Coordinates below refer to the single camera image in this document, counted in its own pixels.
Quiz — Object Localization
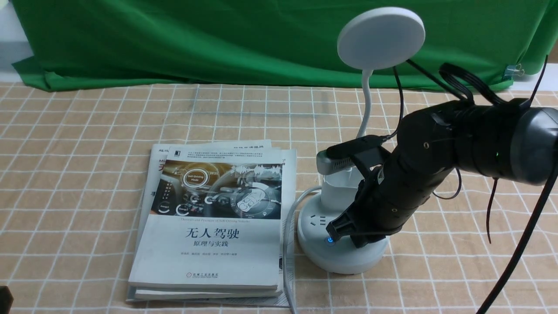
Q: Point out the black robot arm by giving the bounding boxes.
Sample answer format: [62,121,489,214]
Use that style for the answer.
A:
[325,100,557,248]

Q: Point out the dark object at left edge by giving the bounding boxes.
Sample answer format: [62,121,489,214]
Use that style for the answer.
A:
[0,286,14,314]

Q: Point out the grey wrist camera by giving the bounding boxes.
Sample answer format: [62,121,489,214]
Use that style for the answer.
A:
[316,135,391,176]

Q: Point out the thick black cable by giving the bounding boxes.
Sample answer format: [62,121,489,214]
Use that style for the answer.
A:
[476,161,558,314]

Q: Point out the metal binder clip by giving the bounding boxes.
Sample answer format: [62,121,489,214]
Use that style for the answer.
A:
[502,64,524,80]

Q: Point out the thin black arm cables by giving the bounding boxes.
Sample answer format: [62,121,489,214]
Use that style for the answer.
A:
[390,55,549,245]

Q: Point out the green backdrop cloth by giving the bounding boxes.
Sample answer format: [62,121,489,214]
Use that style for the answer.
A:
[12,0,557,92]

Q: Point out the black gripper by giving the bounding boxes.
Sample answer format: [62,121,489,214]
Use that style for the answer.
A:
[326,150,454,248]

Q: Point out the top self-driving textbook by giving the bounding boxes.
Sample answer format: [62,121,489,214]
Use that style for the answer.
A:
[128,145,283,290]

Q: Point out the checkered beige tablecloth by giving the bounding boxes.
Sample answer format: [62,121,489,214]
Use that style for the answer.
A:
[0,83,541,314]

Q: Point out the bottom book under stack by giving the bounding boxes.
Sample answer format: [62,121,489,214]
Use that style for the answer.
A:
[126,145,297,307]

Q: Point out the white lamp power cable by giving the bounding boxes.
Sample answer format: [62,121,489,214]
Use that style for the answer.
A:
[282,186,322,314]

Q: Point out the white desk lamp with socket base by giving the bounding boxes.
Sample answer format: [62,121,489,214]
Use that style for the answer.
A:
[297,7,426,276]

